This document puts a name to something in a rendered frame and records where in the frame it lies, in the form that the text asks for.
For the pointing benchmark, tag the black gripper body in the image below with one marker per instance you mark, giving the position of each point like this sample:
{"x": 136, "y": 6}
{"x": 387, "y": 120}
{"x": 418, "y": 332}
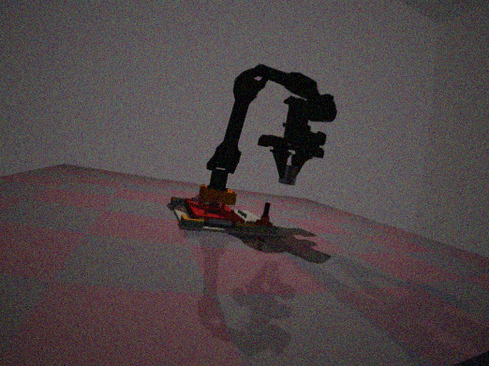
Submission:
{"x": 286, "y": 144}

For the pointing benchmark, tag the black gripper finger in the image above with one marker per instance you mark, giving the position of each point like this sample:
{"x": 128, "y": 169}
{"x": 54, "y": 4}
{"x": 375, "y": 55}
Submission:
{"x": 281, "y": 160}
{"x": 298, "y": 160}

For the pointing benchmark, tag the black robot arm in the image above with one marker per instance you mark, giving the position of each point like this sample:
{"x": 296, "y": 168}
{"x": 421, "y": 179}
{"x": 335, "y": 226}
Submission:
{"x": 317, "y": 107}

